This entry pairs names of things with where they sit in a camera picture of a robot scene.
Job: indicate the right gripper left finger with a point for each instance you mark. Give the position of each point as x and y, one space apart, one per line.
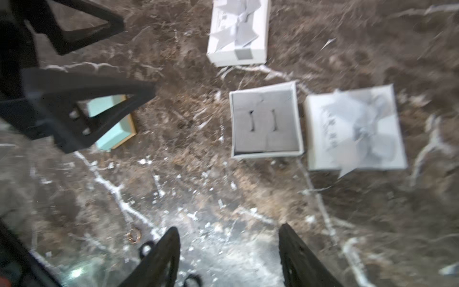
158 268

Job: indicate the white lift-off box base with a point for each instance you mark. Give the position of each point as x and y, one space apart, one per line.
266 122

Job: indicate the white lift-off box lid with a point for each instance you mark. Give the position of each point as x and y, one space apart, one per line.
354 130

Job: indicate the white gift box grey bow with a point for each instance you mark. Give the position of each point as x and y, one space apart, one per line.
239 33

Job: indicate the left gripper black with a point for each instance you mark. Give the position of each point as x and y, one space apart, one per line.
39 103

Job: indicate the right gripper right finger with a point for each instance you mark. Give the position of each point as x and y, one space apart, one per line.
301 268

